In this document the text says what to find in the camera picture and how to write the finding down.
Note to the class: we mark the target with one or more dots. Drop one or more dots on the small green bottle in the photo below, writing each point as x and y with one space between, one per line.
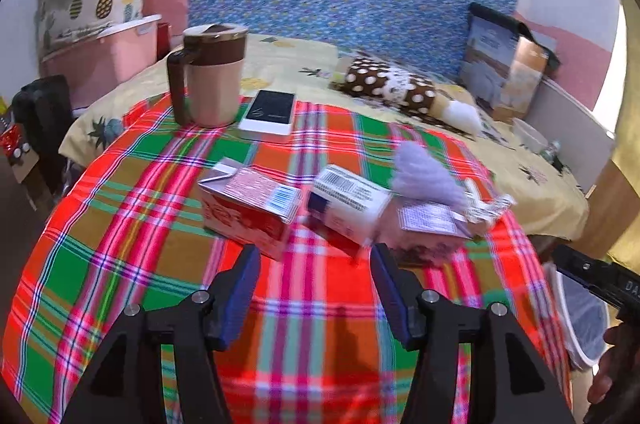
551 151

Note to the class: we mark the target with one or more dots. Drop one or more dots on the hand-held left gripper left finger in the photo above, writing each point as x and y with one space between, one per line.
240 294

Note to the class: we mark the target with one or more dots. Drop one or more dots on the white trash bin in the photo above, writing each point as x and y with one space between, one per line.
585 319

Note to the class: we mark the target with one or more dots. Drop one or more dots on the brown polka dot pillow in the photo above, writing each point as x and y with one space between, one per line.
370 79

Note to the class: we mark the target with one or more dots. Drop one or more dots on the beige mug brown lid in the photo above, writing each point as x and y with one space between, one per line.
215 89

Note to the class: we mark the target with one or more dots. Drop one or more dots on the plaid cloth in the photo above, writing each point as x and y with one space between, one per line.
150 254

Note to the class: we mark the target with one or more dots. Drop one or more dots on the beige bedding box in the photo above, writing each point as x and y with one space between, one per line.
525 84

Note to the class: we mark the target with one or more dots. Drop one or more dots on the dark blue bedding box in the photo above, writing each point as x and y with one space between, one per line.
482 54

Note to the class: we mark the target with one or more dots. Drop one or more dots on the wooden board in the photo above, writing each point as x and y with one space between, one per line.
600 204

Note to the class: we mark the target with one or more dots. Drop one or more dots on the person's right hand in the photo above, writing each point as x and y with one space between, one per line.
607 369

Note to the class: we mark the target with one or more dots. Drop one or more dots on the black chair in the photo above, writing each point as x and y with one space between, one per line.
42 114

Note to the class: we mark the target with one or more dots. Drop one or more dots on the yellow green curtain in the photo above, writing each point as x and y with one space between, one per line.
625 229

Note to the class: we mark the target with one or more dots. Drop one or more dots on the pink storage box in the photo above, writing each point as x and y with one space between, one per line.
110 59

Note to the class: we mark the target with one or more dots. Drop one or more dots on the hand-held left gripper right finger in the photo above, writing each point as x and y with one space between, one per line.
395 299

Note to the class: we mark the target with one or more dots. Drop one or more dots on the white box with phone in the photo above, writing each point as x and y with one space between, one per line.
267 111

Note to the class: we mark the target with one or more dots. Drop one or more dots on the red patterned box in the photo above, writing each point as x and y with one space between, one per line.
12 139

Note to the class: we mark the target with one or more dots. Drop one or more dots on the yellow bed sheet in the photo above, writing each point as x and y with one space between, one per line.
300 59

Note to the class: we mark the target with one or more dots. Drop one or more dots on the lavender foam net sleeve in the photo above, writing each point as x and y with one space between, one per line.
425 174

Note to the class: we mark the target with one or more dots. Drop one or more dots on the red drink carton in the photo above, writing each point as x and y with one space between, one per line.
240 214

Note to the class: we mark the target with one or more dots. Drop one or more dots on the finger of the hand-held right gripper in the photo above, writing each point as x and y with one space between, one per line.
577 269

